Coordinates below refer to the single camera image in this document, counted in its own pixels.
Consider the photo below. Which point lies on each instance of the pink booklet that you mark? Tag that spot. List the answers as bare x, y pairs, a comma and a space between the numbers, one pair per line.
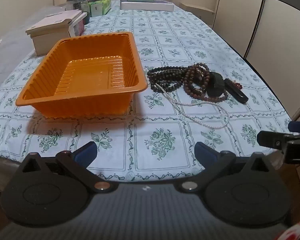
60, 17

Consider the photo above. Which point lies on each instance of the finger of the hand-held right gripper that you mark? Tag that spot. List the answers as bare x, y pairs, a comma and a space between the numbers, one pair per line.
298, 127
272, 138

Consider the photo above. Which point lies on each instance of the beige lidded box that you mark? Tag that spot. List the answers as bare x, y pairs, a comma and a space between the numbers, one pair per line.
50, 33

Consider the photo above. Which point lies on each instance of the beige cardboard box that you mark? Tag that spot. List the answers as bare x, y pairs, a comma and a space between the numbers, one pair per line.
200, 7

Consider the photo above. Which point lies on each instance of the cream wardrobe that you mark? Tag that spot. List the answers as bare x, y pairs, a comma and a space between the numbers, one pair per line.
265, 30

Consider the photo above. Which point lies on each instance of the orange plastic tray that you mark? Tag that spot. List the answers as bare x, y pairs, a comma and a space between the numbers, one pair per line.
90, 77

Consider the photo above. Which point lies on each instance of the long white box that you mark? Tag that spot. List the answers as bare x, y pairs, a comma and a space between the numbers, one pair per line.
147, 6

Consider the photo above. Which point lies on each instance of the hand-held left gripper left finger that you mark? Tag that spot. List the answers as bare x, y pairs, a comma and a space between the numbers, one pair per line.
86, 152

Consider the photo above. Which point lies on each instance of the green floral tablecloth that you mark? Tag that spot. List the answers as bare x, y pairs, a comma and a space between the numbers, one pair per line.
180, 40

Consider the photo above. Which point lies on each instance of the green tissue pack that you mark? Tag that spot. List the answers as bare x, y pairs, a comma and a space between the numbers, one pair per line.
100, 6

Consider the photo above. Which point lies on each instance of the white box with pink side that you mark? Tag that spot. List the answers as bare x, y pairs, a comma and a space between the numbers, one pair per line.
78, 26

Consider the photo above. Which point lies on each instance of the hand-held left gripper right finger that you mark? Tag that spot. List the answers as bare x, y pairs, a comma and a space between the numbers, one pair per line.
205, 153

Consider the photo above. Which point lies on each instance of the black smart band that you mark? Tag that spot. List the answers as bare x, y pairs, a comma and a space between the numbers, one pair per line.
236, 92

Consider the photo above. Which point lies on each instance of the red patterned white cloth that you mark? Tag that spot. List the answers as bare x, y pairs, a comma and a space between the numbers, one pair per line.
297, 231

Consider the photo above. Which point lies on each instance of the glass jar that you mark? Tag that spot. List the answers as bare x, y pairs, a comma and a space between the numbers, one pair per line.
76, 5

